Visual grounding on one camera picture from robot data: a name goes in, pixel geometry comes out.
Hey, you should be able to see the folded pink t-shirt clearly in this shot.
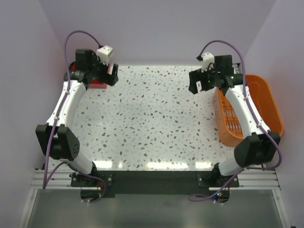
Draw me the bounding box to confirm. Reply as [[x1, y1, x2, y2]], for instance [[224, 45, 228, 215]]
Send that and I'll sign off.
[[64, 73, 71, 81]]

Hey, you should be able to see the orange plastic basket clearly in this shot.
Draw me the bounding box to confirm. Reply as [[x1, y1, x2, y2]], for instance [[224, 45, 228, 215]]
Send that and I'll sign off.
[[212, 75, 284, 147]]

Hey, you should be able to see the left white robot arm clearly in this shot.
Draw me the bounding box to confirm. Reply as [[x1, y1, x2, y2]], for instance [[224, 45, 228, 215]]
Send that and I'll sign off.
[[35, 46, 118, 188]]

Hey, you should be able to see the red t-shirt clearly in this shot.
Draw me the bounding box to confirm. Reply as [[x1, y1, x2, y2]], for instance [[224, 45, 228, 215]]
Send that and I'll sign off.
[[69, 62, 108, 89]]

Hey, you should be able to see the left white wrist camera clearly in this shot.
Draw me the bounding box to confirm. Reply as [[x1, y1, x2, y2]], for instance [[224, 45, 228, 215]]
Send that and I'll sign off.
[[96, 46, 114, 65]]

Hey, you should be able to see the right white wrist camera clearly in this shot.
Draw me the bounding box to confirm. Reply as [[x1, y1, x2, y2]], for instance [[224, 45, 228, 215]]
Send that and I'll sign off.
[[197, 52, 214, 72]]

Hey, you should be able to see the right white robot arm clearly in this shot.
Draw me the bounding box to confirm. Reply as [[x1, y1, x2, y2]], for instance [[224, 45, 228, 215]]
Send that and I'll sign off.
[[189, 53, 281, 187]]

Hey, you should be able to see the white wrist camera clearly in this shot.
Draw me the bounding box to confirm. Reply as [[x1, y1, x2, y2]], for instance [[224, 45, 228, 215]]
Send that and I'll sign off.
[[197, 52, 214, 72], [96, 46, 114, 65]]

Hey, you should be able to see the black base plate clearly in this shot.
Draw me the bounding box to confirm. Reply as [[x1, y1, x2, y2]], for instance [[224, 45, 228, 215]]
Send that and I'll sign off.
[[69, 171, 239, 202]]

